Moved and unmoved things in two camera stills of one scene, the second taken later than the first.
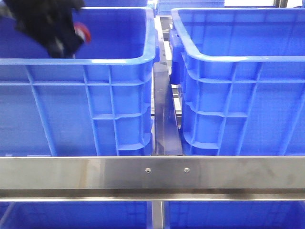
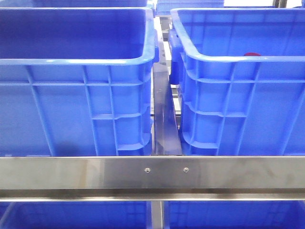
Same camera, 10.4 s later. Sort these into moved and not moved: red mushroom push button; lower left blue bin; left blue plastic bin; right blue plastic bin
Moved: red mushroom push button
Not moved: left blue plastic bin; lower left blue bin; right blue plastic bin
